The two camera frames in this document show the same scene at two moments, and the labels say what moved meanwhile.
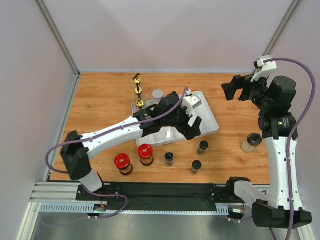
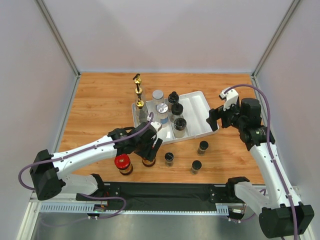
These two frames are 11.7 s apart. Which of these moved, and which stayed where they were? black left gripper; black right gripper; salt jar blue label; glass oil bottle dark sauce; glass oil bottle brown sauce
Moved: black right gripper; black left gripper
Stayed: salt jar blue label; glass oil bottle dark sauce; glass oil bottle brown sauce
